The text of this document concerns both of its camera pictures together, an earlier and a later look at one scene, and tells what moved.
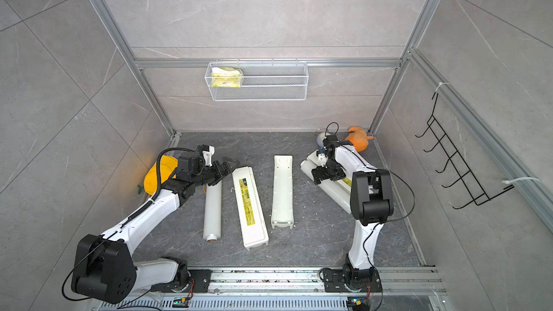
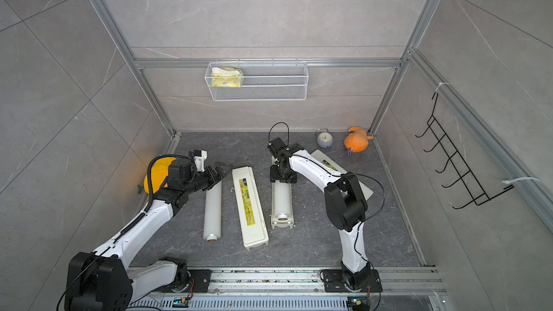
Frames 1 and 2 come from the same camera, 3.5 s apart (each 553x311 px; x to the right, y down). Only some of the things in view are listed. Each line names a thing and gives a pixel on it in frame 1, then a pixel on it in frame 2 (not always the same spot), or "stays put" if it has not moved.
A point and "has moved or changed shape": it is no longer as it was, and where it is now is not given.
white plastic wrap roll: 328,189 has moved or changed shape
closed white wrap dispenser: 253,224 stays put
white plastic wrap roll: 212,212 stays put
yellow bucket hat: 167,165 stays put
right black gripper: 320,170 -> 273,173
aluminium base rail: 290,289 stays put
